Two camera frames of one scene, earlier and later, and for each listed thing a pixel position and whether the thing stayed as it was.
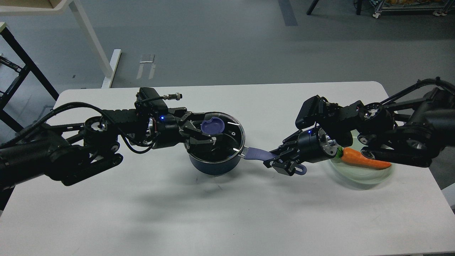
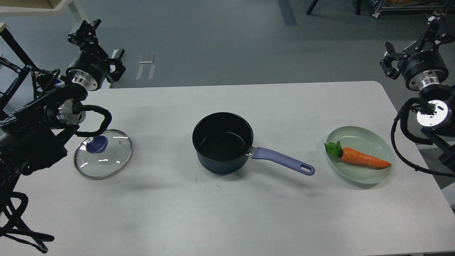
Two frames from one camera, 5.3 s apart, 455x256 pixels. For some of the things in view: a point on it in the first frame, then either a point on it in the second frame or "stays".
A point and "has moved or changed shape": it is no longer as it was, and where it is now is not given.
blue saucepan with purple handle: x=223 y=158 has moved or changed shape
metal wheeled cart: x=440 y=7 stays
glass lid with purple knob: x=230 y=134 has moved or changed shape
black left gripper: x=164 y=131 to x=89 y=70
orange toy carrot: x=350 y=156 stays
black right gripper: x=314 y=145 to x=423 y=68
